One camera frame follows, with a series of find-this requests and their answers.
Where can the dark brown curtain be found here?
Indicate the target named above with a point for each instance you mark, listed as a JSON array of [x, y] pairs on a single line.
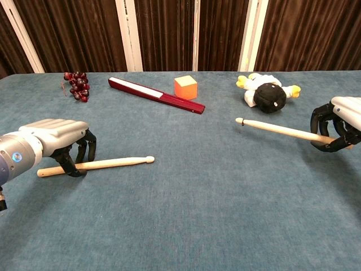
[[73, 34]]

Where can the black white yellow plush toy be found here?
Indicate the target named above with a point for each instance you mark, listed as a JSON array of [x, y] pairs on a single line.
[[268, 97]]

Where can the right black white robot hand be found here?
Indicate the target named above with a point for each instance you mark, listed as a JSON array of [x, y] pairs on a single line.
[[344, 113]]

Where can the wooden drumstick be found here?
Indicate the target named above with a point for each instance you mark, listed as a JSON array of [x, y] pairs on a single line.
[[112, 162], [276, 129]]

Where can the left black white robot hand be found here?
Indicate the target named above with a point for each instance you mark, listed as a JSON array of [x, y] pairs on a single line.
[[62, 132]]

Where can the thin white frame post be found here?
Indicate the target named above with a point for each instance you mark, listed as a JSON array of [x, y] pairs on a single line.
[[196, 34]]

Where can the dark red grape bunch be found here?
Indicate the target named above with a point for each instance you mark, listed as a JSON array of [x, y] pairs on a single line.
[[79, 86]]

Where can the blue felt table cover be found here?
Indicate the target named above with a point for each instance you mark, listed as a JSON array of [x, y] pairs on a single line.
[[180, 211]]

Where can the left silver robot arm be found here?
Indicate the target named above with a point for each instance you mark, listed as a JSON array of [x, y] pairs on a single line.
[[17, 158]]

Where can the orange yellow foam cube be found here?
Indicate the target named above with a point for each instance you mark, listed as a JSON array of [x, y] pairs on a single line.
[[184, 89]]

